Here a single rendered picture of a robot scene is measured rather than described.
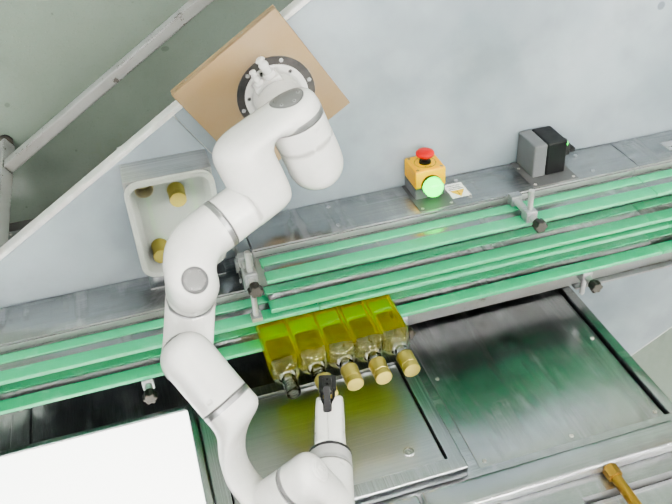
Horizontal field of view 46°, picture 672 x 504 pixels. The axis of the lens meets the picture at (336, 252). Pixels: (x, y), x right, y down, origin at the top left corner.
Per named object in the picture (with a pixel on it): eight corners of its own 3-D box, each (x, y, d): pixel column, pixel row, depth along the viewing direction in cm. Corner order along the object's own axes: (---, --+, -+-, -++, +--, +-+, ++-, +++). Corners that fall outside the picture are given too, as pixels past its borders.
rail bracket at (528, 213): (503, 202, 173) (532, 235, 163) (505, 173, 169) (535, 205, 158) (519, 199, 174) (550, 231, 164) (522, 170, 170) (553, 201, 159)
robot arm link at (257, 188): (220, 231, 134) (176, 156, 124) (326, 151, 141) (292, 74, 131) (247, 251, 127) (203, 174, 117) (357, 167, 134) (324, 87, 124)
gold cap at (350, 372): (340, 378, 154) (347, 393, 151) (339, 364, 152) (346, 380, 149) (357, 373, 155) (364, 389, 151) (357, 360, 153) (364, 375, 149)
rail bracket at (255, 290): (243, 299, 166) (255, 337, 156) (232, 233, 156) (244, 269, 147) (256, 296, 167) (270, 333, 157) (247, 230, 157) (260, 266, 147)
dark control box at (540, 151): (514, 161, 184) (532, 178, 177) (517, 130, 179) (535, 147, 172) (546, 154, 185) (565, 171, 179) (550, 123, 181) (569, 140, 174)
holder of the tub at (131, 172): (146, 274, 172) (150, 296, 166) (119, 164, 156) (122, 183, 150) (224, 258, 175) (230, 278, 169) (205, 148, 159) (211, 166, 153)
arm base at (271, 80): (223, 76, 149) (238, 109, 137) (278, 38, 149) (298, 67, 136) (266, 135, 159) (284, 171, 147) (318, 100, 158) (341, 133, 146)
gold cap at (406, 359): (392, 356, 155) (400, 371, 152) (407, 346, 155) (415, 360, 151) (401, 365, 157) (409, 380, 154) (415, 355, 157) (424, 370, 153)
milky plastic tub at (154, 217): (140, 256, 169) (144, 280, 162) (117, 165, 155) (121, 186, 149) (221, 239, 172) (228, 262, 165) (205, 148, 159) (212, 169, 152)
